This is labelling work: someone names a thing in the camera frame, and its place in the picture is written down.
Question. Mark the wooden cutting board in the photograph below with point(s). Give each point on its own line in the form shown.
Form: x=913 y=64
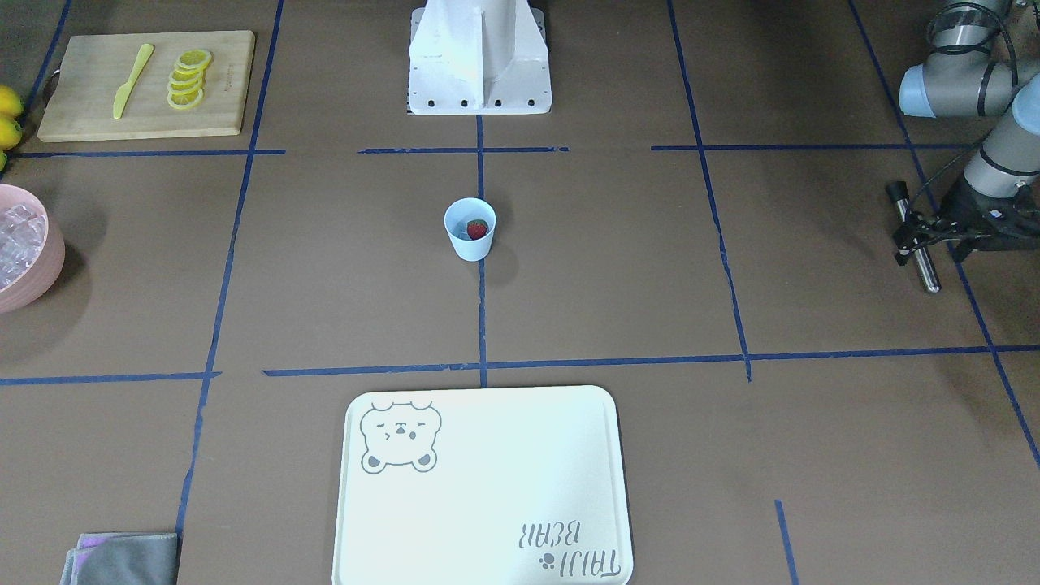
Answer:
x=93 y=67

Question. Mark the whole lemon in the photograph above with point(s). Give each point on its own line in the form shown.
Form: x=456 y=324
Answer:
x=11 y=133
x=11 y=103

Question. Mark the light blue plastic cup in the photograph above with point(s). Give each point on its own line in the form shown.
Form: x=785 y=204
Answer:
x=464 y=210

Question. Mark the pile of ice cubes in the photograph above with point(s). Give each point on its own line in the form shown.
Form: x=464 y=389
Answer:
x=23 y=235

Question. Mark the red strawberry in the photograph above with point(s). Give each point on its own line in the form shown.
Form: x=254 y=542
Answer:
x=476 y=229

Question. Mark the yellow knife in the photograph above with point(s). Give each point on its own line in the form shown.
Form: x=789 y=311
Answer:
x=125 y=90

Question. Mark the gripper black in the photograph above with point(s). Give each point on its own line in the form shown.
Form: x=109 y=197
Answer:
x=961 y=210

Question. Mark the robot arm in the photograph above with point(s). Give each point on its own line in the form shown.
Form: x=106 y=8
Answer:
x=972 y=70

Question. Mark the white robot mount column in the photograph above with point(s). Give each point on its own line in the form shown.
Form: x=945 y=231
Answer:
x=478 y=58

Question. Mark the grey folded cloth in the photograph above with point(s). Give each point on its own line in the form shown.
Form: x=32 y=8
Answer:
x=123 y=558

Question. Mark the pink bowl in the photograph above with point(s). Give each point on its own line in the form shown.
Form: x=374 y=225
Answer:
x=44 y=266

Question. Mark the steel muddler with black tip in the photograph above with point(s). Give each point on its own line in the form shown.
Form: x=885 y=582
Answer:
x=910 y=241

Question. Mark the lemon slice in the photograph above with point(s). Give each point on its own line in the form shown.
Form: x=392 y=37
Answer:
x=187 y=80

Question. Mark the cream bear tray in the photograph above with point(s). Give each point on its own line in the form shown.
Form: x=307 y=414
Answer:
x=483 y=486

